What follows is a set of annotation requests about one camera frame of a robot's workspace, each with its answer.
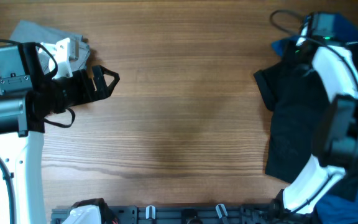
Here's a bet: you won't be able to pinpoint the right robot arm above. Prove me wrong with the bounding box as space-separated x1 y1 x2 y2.
280 44 358 217

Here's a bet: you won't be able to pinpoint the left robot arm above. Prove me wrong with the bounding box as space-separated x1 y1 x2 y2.
0 65 120 223

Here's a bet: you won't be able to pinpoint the black garment under shirt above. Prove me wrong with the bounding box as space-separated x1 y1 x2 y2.
253 40 358 203

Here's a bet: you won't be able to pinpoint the folded grey shorts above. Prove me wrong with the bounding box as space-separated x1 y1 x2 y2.
0 20 91 94

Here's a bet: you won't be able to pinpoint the blue polo shirt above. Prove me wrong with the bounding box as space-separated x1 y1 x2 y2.
269 12 358 223

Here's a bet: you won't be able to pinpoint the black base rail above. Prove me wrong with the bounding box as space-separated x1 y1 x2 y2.
50 198 291 224

